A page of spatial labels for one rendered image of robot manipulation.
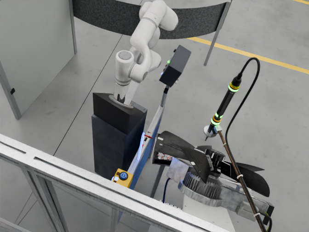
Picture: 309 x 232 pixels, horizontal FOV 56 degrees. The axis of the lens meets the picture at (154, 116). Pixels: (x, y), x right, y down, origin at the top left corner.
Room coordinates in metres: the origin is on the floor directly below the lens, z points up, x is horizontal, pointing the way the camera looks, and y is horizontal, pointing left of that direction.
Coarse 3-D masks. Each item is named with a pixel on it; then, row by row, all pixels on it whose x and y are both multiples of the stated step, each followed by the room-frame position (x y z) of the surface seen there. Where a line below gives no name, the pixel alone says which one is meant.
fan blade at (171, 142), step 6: (162, 132) 1.03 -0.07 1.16; (168, 132) 1.04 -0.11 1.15; (162, 138) 0.97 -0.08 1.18; (168, 138) 0.98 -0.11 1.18; (174, 138) 0.99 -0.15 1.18; (180, 138) 1.01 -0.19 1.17; (156, 144) 0.90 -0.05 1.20; (168, 144) 0.93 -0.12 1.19; (174, 144) 0.94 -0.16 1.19; (180, 144) 0.95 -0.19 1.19; (186, 144) 0.97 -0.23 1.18; (156, 150) 0.86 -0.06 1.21; (162, 150) 0.87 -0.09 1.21; (168, 150) 0.89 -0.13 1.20; (174, 150) 0.90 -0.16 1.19; (180, 150) 0.91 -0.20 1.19; (174, 156) 0.86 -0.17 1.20; (180, 156) 0.87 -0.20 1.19
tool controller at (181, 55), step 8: (184, 48) 1.77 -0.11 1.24; (176, 56) 1.65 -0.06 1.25; (184, 56) 1.69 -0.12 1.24; (168, 64) 1.56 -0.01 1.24; (176, 64) 1.57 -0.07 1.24; (184, 64) 1.61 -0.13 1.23; (168, 72) 1.53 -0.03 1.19; (176, 72) 1.52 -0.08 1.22; (160, 80) 1.54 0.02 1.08; (168, 80) 1.53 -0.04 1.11; (176, 80) 1.52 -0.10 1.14
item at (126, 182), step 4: (116, 172) 0.73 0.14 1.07; (120, 172) 0.74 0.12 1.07; (124, 172) 0.74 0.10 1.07; (116, 176) 0.71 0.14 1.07; (128, 176) 0.73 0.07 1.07; (132, 176) 0.73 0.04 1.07; (112, 180) 0.68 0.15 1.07; (116, 180) 0.68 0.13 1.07; (120, 180) 0.69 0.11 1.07; (124, 180) 0.70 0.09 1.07; (128, 180) 0.70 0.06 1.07; (120, 184) 0.67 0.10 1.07; (124, 184) 0.67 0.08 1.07; (128, 184) 0.68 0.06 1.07
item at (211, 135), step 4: (204, 128) 0.91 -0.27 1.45; (212, 128) 0.87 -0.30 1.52; (216, 128) 0.86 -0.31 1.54; (220, 128) 0.87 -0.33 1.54; (204, 132) 0.89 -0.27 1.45; (208, 132) 0.89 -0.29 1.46; (212, 132) 0.86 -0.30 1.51; (216, 132) 0.85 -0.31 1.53; (208, 136) 0.87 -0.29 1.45; (212, 136) 0.87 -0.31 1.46
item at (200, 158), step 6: (186, 150) 0.78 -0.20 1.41; (192, 150) 0.81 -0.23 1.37; (186, 156) 0.74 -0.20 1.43; (192, 156) 0.76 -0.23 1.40; (198, 156) 0.79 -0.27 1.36; (204, 156) 0.83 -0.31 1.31; (198, 162) 0.74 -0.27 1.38; (204, 162) 0.78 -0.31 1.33; (198, 168) 0.70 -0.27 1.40; (204, 168) 0.74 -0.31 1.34; (210, 168) 0.79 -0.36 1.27; (204, 174) 0.70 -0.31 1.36; (204, 180) 0.65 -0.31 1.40
